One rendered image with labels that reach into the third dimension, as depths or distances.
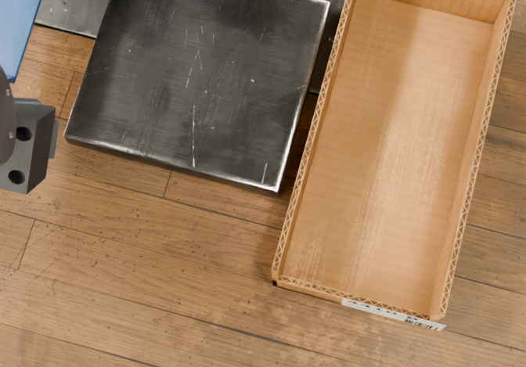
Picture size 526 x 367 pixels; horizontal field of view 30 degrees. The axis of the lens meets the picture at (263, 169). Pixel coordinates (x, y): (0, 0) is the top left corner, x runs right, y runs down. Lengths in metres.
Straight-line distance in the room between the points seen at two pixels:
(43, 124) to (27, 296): 0.24
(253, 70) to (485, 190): 0.20
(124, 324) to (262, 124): 0.18
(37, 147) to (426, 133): 0.33
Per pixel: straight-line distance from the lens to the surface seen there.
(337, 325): 0.73
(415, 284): 0.74
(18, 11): 0.73
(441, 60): 0.79
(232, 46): 0.77
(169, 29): 0.78
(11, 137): 0.52
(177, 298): 0.74
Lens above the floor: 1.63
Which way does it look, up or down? 75 degrees down
